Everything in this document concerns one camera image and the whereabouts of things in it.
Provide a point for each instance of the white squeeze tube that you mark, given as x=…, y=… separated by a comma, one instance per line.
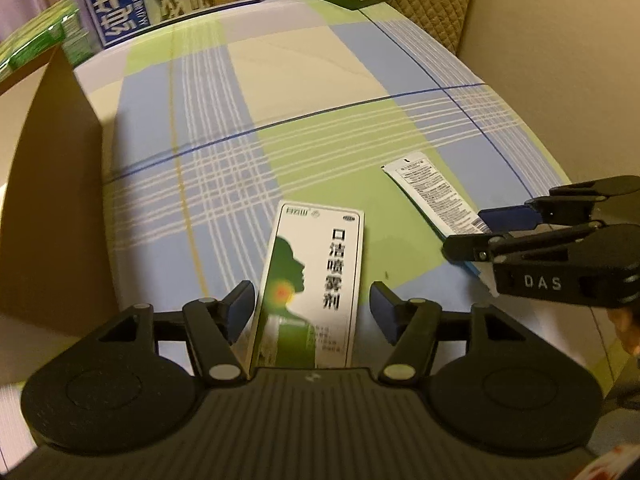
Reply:
x=430, y=190

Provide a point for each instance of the quilted beige chair cover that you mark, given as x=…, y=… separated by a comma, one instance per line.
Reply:
x=435, y=0

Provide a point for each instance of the red white printed object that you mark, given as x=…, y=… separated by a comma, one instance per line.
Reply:
x=612, y=462

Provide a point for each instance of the green white medicine box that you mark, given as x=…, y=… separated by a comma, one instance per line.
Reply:
x=310, y=280

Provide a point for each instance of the person's right hand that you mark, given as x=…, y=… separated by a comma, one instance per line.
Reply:
x=629, y=330

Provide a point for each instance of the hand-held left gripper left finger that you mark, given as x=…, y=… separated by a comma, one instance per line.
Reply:
x=240, y=306

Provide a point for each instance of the green shrink-wrapped drink pack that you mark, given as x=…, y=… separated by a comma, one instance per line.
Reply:
x=45, y=35

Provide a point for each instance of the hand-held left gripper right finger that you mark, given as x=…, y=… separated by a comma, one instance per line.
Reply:
x=385, y=310

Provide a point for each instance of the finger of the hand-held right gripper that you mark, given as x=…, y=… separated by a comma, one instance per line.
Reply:
x=510, y=217
x=475, y=247

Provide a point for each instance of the brown storage box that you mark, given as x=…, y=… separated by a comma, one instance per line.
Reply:
x=50, y=210

